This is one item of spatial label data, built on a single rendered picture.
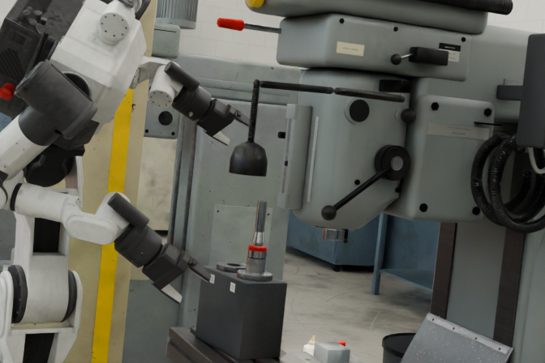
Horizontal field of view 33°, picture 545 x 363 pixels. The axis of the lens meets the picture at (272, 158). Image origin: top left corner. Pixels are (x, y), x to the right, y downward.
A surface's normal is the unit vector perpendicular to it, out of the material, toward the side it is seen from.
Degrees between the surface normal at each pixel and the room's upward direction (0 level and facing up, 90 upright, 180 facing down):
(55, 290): 74
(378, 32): 90
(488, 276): 90
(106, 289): 90
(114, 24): 128
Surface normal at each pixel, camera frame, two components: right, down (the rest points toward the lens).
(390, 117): 0.41, 0.09
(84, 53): 0.46, -0.62
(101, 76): 0.24, -0.04
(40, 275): 0.55, -0.17
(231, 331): -0.83, -0.06
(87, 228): -0.17, 0.55
